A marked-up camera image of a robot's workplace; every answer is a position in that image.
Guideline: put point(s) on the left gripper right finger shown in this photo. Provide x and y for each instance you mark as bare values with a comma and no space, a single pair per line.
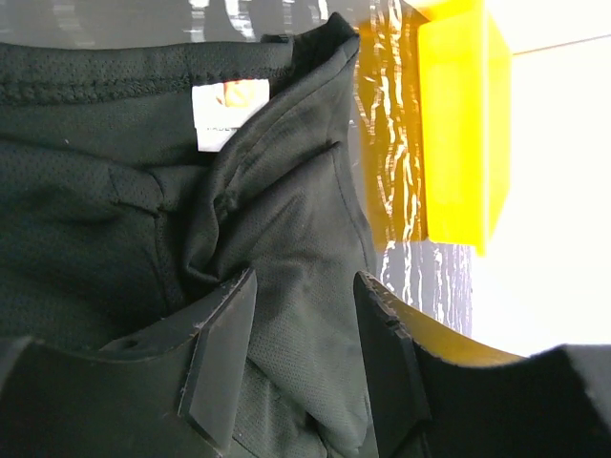
437,393

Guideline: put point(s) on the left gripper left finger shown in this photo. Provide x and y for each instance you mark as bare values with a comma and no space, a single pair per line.
169,390

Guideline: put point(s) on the black t shirt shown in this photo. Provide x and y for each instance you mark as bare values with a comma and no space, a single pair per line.
135,181

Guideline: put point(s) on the black marble pattern mat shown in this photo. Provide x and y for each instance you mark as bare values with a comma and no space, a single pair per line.
435,278

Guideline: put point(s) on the yellow plastic tray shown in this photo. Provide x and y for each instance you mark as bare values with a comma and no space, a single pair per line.
433,93

